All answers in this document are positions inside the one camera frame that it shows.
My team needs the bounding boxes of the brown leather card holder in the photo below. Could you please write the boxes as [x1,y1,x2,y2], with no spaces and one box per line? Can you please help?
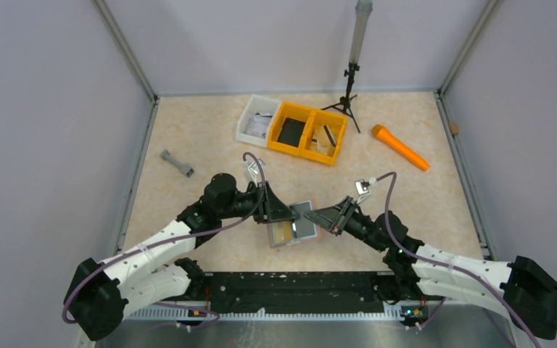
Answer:
[268,200,321,248]

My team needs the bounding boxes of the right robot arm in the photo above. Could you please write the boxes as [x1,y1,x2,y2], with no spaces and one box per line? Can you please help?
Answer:
[304,196,557,340]

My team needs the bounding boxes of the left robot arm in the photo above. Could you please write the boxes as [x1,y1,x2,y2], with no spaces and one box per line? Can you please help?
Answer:
[62,173,298,341]

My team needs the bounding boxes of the black card in bin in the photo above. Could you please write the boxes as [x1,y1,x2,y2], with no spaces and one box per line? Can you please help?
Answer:
[277,117,306,148]

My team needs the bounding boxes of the papers in white bin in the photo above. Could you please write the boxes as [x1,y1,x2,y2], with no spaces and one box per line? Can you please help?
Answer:
[243,112,273,139]

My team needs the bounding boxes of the yellow double plastic bin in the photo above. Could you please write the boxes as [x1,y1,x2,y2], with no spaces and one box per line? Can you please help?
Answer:
[267,101,347,166]

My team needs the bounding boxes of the white plastic bin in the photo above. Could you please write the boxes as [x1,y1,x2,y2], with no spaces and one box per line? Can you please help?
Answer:
[235,94,283,148]

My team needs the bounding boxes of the grey dumbbell-shaped part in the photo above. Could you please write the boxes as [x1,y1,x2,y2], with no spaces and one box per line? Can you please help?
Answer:
[160,149,194,178]

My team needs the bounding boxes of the black tripod with grey pole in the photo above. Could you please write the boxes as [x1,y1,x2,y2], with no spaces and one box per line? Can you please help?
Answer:
[322,0,374,133]

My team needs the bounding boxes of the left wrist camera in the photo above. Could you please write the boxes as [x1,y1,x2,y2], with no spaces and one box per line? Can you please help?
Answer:
[243,159,265,183]

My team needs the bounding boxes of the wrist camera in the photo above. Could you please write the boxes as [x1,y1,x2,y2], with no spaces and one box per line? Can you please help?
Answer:
[355,177,379,204]
[243,159,265,183]

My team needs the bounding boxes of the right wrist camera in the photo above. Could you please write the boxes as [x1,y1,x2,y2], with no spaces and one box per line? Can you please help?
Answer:
[355,177,379,204]

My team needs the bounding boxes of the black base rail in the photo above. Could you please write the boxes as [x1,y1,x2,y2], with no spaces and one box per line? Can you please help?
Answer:
[200,271,401,315]

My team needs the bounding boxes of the orange plastic cone handle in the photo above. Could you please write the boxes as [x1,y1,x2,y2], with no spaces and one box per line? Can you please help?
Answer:
[371,124,429,171]

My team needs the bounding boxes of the white cable duct strip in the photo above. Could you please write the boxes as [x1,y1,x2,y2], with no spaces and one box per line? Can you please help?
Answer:
[128,305,405,322]

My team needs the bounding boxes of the small tan wall block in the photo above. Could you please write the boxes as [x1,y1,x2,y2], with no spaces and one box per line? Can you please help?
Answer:
[448,121,460,136]

